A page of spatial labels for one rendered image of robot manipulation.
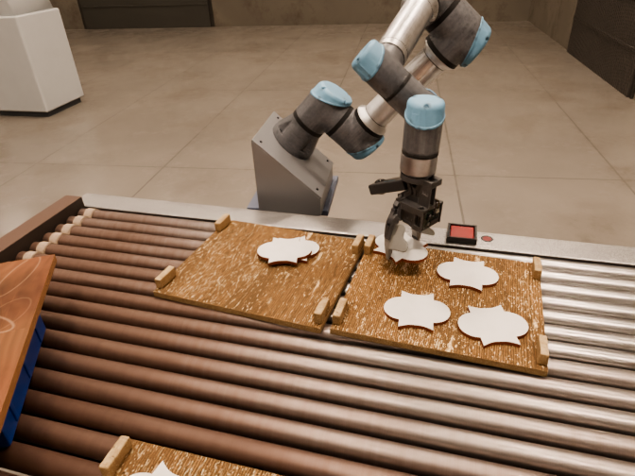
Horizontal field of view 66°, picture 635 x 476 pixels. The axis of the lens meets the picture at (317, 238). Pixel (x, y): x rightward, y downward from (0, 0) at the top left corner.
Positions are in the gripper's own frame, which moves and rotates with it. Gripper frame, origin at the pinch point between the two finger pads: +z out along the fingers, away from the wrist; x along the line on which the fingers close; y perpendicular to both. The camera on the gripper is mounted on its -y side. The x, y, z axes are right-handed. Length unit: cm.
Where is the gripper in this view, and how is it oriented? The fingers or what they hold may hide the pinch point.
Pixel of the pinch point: (401, 246)
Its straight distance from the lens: 116.1
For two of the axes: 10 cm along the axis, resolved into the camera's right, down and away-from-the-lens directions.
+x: 7.4, -3.6, 5.6
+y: 6.7, 4.0, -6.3
